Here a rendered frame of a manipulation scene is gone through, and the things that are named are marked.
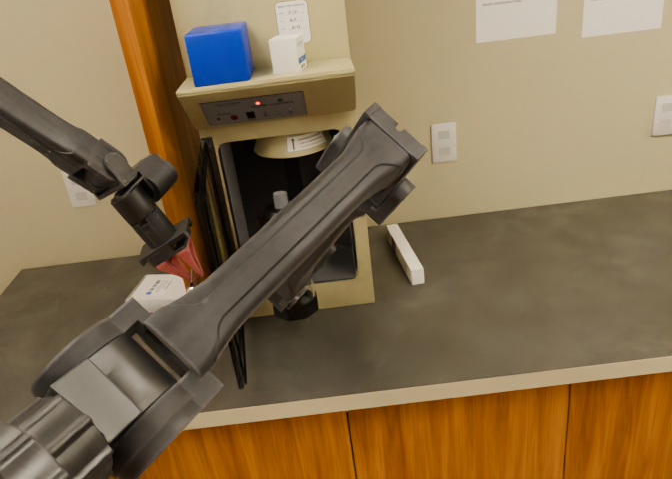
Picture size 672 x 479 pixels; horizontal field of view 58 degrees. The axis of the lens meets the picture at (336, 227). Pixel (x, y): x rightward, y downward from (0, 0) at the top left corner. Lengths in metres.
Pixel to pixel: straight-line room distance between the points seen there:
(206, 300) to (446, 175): 1.35
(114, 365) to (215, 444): 0.87
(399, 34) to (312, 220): 1.15
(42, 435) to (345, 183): 0.33
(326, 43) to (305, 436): 0.78
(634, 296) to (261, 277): 1.09
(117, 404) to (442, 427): 0.95
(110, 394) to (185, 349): 0.07
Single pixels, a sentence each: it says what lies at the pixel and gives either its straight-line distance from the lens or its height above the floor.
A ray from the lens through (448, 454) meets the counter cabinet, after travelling 1.38.
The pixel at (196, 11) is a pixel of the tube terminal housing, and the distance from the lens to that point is 1.21.
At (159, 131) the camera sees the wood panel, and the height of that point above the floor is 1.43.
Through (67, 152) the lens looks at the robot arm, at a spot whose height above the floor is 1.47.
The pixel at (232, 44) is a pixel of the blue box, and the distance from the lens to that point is 1.10.
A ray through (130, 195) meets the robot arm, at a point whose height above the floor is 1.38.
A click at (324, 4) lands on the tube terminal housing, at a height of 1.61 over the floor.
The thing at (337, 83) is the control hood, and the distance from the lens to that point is 1.12.
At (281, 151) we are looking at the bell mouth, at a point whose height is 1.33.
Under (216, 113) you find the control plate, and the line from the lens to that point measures 1.18.
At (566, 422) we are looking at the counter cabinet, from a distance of 1.39.
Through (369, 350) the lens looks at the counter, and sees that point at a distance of 1.29.
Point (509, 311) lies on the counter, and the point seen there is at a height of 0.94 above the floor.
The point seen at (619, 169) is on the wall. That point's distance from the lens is 1.96.
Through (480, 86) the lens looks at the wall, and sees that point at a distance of 1.73.
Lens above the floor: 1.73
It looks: 26 degrees down
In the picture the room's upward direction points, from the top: 7 degrees counter-clockwise
